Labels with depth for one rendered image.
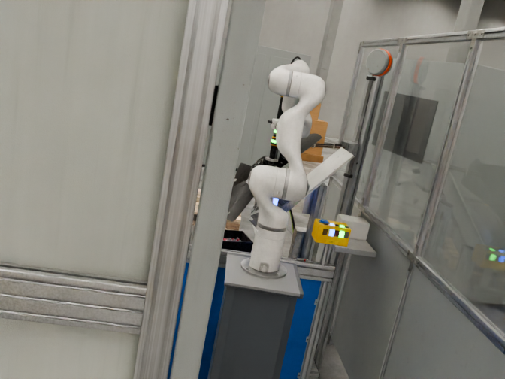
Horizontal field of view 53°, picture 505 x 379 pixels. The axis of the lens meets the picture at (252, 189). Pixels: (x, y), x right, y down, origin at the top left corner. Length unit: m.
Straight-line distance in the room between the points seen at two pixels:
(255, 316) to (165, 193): 1.24
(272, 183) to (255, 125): 6.46
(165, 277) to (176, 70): 0.35
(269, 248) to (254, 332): 0.33
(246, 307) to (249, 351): 0.19
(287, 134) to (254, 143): 6.47
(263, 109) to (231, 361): 6.56
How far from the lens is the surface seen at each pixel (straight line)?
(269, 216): 1.96
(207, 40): 0.82
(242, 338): 2.07
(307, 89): 1.99
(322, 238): 2.43
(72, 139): 0.89
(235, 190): 2.79
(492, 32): 2.40
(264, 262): 2.02
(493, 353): 2.02
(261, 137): 8.43
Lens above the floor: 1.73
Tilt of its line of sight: 13 degrees down
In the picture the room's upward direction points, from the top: 11 degrees clockwise
